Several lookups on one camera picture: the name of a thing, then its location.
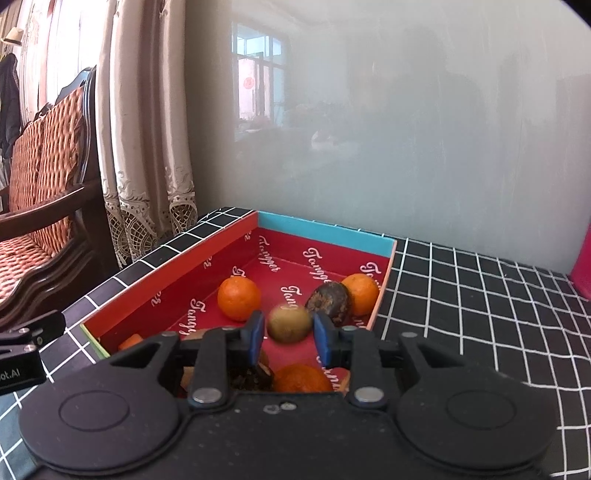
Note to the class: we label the small dark passion fruit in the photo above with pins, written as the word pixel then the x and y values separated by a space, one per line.
pixel 257 374

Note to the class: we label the colourful cardboard box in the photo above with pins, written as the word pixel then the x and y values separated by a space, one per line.
pixel 295 272

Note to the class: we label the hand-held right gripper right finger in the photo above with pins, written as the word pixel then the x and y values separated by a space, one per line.
pixel 323 340

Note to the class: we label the large dark passion fruit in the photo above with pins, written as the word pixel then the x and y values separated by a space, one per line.
pixel 328 300

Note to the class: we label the beige lace curtain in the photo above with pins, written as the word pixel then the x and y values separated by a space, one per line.
pixel 147 138

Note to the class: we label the black grid tablecloth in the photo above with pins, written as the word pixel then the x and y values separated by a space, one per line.
pixel 461 300

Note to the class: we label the wooden chair with orange cushion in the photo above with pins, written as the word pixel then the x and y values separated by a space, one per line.
pixel 46 161

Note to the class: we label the small kiwi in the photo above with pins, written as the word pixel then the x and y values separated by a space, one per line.
pixel 289 323

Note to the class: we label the dark hanging jacket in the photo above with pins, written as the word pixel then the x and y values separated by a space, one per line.
pixel 7 92

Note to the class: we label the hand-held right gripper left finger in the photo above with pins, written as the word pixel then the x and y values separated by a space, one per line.
pixel 255 338

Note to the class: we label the orange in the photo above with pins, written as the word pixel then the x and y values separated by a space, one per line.
pixel 302 379
pixel 364 293
pixel 238 298

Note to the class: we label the straw hat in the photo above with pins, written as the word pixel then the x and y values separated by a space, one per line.
pixel 14 34

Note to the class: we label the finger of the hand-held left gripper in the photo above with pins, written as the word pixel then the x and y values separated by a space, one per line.
pixel 41 325

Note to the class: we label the pink thermos jug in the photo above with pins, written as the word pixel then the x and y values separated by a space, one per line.
pixel 582 272

